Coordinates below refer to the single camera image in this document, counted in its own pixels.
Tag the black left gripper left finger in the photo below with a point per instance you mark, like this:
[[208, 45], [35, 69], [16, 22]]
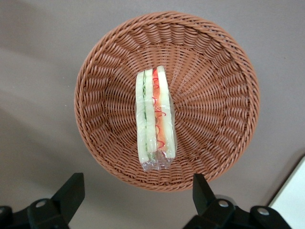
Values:
[[66, 198]]

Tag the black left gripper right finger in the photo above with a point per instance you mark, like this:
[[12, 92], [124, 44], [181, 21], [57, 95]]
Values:
[[207, 202]]

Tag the cream rectangular tray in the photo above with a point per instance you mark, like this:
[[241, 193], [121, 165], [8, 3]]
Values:
[[293, 198]]

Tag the brown round wicker basket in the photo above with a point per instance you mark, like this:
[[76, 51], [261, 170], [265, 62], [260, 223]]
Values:
[[214, 100]]

